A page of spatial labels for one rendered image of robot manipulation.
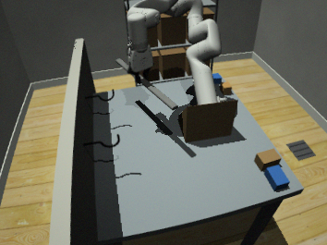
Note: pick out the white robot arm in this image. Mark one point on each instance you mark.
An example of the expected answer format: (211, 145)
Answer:
(197, 54)

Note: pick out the grey wall panel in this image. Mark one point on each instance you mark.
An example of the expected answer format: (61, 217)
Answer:
(73, 216)

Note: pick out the blue rectangular block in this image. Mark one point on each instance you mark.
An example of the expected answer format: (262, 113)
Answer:
(276, 177)
(217, 78)

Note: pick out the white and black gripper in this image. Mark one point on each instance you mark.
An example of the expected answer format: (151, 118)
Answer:
(143, 61)

